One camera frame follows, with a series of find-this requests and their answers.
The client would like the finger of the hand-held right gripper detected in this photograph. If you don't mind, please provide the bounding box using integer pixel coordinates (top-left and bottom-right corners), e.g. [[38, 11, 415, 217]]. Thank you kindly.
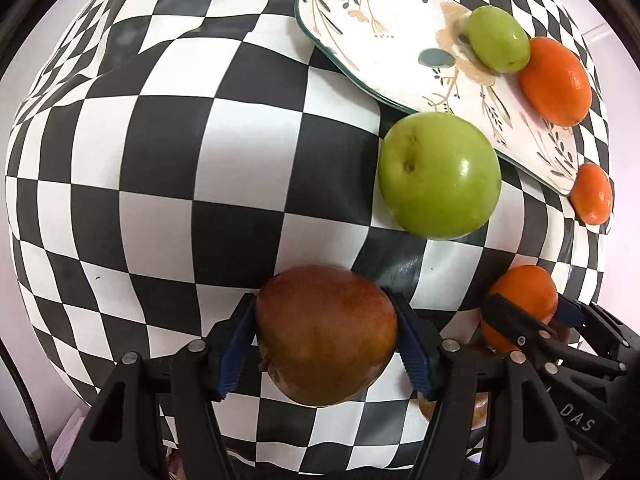
[[482, 293, 563, 368], [556, 294, 629, 377]]

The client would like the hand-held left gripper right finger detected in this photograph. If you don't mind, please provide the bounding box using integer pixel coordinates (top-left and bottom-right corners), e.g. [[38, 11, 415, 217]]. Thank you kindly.
[[387, 292, 584, 480]]

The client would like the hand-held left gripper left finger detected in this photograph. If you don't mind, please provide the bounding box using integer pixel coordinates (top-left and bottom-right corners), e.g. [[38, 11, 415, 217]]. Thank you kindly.
[[60, 292, 259, 480]]

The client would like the round orange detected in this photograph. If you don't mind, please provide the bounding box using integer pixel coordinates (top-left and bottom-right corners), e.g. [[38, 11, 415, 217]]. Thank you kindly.
[[480, 265, 559, 353]]

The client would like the red-brown mango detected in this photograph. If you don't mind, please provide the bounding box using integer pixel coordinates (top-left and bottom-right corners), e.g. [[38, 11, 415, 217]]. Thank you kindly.
[[255, 265, 399, 407]]

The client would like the white floral plate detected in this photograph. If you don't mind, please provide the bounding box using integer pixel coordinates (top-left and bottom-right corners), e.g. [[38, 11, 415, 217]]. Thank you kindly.
[[295, 0, 581, 197]]

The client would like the brown fruit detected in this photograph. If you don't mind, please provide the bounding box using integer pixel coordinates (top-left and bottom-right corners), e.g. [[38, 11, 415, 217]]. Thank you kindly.
[[417, 391, 491, 430]]

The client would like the small orange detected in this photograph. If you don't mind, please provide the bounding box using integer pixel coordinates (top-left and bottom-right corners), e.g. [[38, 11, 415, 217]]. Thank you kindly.
[[570, 162, 614, 226]]

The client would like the large green apple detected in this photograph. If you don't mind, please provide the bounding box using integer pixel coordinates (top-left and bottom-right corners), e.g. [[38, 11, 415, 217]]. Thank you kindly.
[[377, 112, 502, 241]]

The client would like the black-and-white checkered tablecloth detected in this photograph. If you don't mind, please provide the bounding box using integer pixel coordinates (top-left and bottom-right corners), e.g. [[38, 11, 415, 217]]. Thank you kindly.
[[4, 0, 617, 473]]

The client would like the pale pink cloth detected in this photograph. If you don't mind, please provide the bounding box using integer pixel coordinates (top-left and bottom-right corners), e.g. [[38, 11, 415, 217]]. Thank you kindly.
[[50, 410, 88, 473]]

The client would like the large oval orange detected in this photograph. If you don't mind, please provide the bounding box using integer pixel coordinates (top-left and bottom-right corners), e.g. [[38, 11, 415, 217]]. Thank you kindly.
[[517, 36, 593, 128]]

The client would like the small green apple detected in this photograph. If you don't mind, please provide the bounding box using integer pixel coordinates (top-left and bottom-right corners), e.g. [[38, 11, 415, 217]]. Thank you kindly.
[[466, 6, 531, 74]]

